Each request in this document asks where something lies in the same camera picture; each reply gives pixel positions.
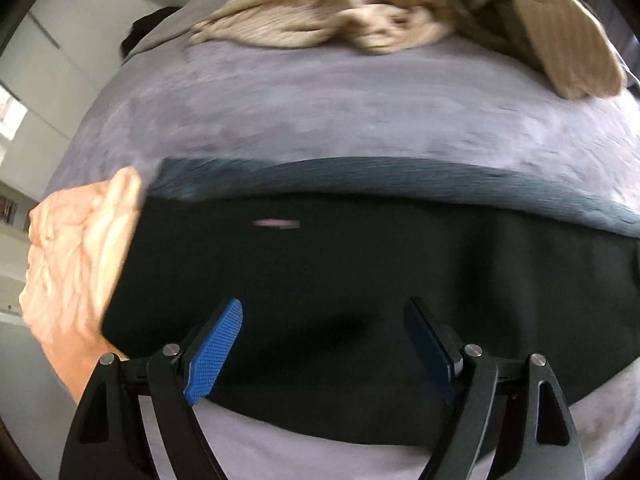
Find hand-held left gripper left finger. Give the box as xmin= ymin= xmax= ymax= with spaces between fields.
xmin=59 ymin=298 xmax=244 ymax=480

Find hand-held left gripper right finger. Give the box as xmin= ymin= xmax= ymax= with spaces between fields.
xmin=403 ymin=296 xmax=589 ymax=480

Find black pants with grey waistband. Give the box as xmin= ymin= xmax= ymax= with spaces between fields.
xmin=102 ymin=157 xmax=640 ymax=448

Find peach crumpled cloth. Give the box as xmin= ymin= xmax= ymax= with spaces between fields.
xmin=19 ymin=166 xmax=148 ymax=406

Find lavender embossed blanket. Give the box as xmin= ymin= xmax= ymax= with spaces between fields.
xmin=45 ymin=0 xmax=640 ymax=480

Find white wardrobe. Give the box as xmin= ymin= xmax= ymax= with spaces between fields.
xmin=0 ymin=7 xmax=133 ymax=211

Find black cloth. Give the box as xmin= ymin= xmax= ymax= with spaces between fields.
xmin=119 ymin=6 xmax=178 ymax=58

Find tan ribbed garment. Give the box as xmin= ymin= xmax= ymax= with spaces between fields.
xmin=492 ymin=0 xmax=629 ymax=102

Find beige striped garment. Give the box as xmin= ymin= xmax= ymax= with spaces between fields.
xmin=189 ymin=0 xmax=453 ymax=57

